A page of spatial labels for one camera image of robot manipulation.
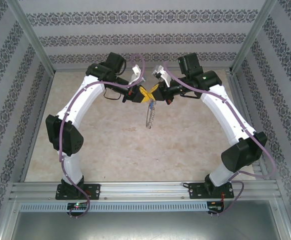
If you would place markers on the grey rear frame bar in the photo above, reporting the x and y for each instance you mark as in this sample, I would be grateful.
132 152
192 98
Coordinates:
70 69

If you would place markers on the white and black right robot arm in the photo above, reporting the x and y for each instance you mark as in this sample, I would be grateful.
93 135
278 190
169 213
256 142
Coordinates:
243 155

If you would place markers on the small circuit board green light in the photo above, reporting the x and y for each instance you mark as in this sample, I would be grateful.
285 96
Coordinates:
78 205

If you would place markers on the blue-capped key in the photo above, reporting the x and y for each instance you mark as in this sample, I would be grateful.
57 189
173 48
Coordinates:
150 105

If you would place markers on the aluminium mounting rail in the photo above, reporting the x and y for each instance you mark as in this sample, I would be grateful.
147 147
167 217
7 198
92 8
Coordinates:
140 191

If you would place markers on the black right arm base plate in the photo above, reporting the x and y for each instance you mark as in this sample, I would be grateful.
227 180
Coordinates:
195 191

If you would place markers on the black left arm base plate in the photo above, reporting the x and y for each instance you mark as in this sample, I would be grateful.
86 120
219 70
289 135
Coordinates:
93 191

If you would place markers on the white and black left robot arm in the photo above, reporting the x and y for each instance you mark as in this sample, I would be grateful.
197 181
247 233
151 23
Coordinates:
84 105

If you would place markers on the grey metal sheet panel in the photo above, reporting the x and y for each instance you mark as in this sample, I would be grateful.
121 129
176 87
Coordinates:
145 226

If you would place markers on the aluminium frame post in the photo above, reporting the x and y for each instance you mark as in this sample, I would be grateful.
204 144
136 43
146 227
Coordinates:
33 37
253 37

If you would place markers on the aluminium side frame bar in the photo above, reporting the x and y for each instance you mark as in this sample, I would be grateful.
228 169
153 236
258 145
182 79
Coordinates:
41 107
240 100

